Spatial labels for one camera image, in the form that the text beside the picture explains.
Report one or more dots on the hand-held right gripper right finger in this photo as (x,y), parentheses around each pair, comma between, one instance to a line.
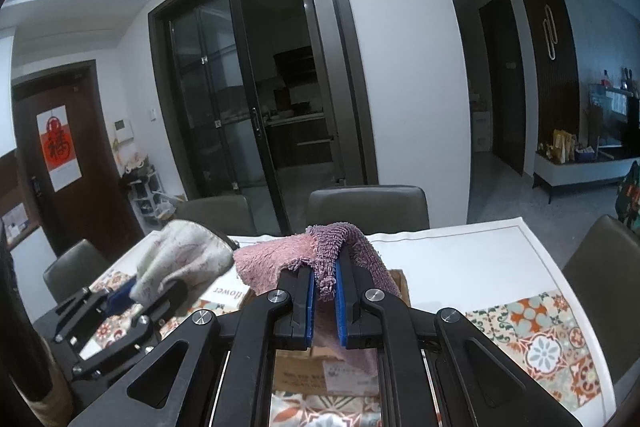
(341,307)

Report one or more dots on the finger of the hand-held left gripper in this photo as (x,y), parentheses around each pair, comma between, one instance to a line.
(165,299)
(120,299)

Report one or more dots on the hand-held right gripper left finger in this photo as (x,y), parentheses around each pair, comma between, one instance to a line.
(309,307)

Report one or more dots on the cream patterned cloth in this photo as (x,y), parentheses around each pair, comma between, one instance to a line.
(175,257)

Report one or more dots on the brown cardboard box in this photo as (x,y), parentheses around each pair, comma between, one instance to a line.
(305,369)

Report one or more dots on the pink purple terry towel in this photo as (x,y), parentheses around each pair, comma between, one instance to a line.
(265,262)

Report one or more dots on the person's left forearm cream sleeve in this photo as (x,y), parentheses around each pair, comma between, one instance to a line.
(56,382)

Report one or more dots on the grey dining chair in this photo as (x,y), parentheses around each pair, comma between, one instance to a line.
(215,214)
(605,287)
(75,272)
(367,207)

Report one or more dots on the white shoe rack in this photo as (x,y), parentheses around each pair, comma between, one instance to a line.
(150,204)

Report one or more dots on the dark wooden door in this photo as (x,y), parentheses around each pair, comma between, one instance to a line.
(95,187)

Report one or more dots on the tile patterned tablecloth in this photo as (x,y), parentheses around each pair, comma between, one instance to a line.
(450,267)

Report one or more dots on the clutter on shoe rack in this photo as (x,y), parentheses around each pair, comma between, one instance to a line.
(137,167)

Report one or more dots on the red and white door poster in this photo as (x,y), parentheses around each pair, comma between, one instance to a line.
(59,147)

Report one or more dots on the kitchen counter cabinet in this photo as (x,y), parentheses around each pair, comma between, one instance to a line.
(300,137)

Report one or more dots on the dark framed sliding glass door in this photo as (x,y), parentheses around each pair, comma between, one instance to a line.
(210,97)

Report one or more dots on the stacked white hallway boxes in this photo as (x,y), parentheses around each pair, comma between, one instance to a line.
(481,127)

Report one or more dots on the paper bags on cabinet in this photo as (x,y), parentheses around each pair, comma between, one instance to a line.
(562,147)

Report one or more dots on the white low media cabinet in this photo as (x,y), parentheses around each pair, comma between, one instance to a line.
(580,172)

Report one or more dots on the dark hallway door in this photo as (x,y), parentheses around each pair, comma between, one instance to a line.
(502,82)

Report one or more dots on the colourful hanging bag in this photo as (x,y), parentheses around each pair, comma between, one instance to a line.
(631,197)

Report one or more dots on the white wall intercom panel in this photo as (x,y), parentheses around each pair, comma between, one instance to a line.
(123,130)

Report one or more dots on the silver looped wall ornament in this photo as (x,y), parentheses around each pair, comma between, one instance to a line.
(551,32)

